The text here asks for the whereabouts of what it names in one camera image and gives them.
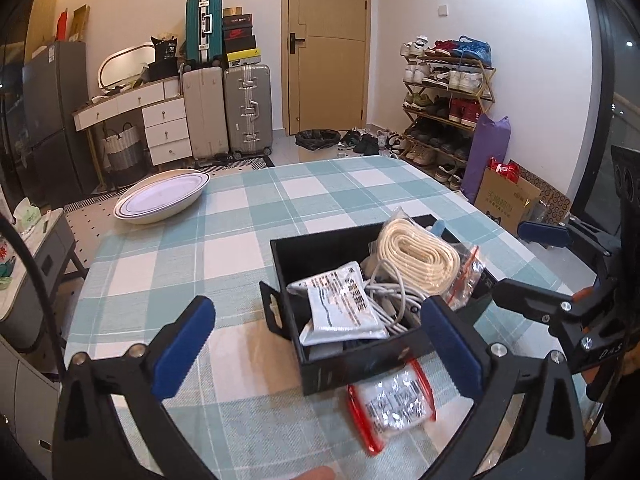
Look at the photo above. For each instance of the silver suitcase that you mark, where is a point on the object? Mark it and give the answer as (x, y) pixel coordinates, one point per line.
(247, 110)

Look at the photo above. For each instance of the grey refrigerator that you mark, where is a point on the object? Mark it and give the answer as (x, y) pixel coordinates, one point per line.
(55, 120)

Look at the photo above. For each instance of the beige wooden door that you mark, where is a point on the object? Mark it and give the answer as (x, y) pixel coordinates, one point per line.
(330, 75)

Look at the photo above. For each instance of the red snack packets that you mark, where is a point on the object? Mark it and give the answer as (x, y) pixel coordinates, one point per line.
(505, 172)

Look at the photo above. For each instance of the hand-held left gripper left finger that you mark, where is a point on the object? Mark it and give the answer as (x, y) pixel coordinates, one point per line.
(182, 345)

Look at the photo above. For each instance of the dark glass cabinet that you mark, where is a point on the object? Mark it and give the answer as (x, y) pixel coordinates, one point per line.
(20, 35)

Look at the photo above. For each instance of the white drawer dresser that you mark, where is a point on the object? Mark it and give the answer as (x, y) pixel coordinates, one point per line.
(165, 125)

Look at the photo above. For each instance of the teal checked tablecloth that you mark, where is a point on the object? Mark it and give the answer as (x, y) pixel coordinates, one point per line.
(200, 255)

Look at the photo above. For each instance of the white oval dish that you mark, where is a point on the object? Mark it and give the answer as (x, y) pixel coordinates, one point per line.
(160, 197)

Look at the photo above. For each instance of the green white tissue box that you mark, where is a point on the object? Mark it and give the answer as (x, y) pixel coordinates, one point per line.
(27, 216)

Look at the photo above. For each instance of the scattered dark slippers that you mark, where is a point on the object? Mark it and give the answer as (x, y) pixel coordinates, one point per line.
(370, 142)

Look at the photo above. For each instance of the stack of shoe boxes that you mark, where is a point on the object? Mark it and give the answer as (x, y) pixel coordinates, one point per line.
(240, 40)

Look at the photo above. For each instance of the bagged cream lace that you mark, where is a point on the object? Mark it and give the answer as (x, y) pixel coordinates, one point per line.
(420, 255)

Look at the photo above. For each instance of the white medicine sachet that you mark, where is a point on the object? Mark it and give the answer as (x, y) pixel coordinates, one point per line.
(345, 315)
(330, 277)

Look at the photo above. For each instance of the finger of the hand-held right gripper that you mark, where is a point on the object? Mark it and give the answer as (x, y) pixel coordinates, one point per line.
(542, 232)
(525, 297)

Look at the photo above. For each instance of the grey side cabinet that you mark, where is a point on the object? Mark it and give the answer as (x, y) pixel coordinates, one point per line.
(45, 265)

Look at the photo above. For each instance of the dark glass sliding door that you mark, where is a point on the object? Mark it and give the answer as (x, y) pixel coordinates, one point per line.
(605, 110)

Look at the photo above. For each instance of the black cardboard box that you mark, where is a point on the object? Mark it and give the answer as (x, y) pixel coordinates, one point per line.
(320, 255)

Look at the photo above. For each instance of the black paper bag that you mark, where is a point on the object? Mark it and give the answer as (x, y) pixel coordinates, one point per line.
(165, 60)

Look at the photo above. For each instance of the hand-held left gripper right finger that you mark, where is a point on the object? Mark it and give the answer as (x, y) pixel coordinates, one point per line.
(450, 350)

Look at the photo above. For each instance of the person's left hand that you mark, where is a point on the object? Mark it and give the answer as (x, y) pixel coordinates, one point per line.
(312, 474)

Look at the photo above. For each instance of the red paper bag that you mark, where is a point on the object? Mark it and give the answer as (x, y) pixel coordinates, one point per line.
(61, 25)

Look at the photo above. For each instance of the grey white woven basket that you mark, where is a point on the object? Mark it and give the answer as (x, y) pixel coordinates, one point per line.
(122, 155)

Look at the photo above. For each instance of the row of assorted shoes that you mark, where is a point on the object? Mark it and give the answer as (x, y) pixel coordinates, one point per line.
(450, 80)

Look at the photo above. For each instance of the patterned flat cardboard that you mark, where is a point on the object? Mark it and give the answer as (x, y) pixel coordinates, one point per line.
(555, 200)

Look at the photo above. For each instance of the purple fabric bag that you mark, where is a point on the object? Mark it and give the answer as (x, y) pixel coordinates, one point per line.
(487, 155)

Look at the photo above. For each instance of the wooden shoe rack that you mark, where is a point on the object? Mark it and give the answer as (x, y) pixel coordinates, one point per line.
(487, 87)

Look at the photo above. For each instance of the brown cardboard box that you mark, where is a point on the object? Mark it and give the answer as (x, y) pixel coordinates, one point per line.
(502, 205)

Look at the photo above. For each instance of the beige suitcase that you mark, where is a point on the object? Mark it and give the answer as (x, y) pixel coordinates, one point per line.
(205, 115)

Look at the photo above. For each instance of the black-lined trash bin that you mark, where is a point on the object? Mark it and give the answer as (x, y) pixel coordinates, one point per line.
(317, 144)

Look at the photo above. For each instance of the brown flat box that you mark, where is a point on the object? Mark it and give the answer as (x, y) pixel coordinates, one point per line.
(80, 22)

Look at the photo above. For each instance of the red-edged clear packet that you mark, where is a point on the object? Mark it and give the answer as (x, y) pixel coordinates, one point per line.
(392, 402)

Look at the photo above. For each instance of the teal suitcase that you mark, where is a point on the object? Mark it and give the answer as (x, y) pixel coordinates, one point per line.
(202, 30)

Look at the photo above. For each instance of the oval white-framed mirror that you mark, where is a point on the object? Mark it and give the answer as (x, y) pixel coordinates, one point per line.
(125, 65)

